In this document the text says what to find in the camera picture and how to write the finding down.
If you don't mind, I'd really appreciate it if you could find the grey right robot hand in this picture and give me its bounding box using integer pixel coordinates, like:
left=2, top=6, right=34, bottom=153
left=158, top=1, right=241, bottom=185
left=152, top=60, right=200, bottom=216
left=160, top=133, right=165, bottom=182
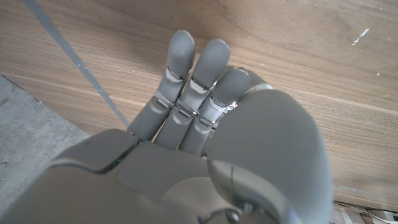
left=0, top=29, right=335, bottom=224

